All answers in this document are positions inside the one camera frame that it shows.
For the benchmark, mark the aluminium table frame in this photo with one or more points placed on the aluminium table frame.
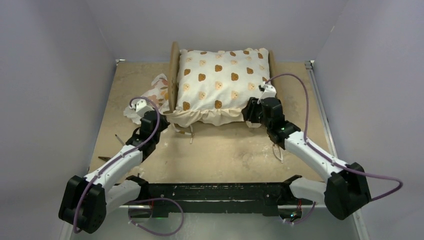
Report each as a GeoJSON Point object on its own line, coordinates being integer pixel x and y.
{"type": "Point", "coordinates": [229, 153]}

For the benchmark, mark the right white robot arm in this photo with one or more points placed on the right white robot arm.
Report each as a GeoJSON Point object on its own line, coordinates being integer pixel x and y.
{"type": "Point", "coordinates": [344, 188]}

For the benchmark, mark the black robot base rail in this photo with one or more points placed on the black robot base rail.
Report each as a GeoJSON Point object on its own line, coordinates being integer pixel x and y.
{"type": "Point", "coordinates": [263, 198]}

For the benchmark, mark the wooden pet bed frame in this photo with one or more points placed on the wooden pet bed frame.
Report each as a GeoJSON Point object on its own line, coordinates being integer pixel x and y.
{"type": "Point", "coordinates": [173, 79]}

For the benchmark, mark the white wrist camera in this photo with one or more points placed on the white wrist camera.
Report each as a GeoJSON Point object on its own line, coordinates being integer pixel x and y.
{"type": "Point", "coordinates": [267, 91]}
{"type": "Point", "coordinates": [141, 107]}

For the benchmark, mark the bear print white cushion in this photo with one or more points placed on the bear print white cushion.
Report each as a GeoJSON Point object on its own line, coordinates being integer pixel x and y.
{"type": "Point", "coordinates": [218, 82]}

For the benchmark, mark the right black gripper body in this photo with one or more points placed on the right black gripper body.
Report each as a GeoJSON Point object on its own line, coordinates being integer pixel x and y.
{"type": "Point", "coordinates": [254, 113]}

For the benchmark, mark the yellow handled pliers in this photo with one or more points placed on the yellow handled pliers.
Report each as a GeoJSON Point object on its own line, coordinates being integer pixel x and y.
{"type": "Point", "coordinates": [104, 158]}

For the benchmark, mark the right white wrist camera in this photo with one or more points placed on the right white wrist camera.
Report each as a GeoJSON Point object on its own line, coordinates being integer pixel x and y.
{"type": "Point", "coordinates": [267, 91]}

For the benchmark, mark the floral print small pillow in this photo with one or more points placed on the floral print small pillow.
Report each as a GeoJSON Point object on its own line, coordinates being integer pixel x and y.
{"type": "Point", "coordinates": [158, 94]}

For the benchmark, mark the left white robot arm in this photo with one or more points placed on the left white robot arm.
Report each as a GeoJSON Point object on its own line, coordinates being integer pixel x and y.
{"type": "Point", "coordinates": [88, 199]}

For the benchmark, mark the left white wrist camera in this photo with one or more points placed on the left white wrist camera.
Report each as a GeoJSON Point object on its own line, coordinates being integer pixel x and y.
{"type": "Point", "coordinates": [141, 107]}

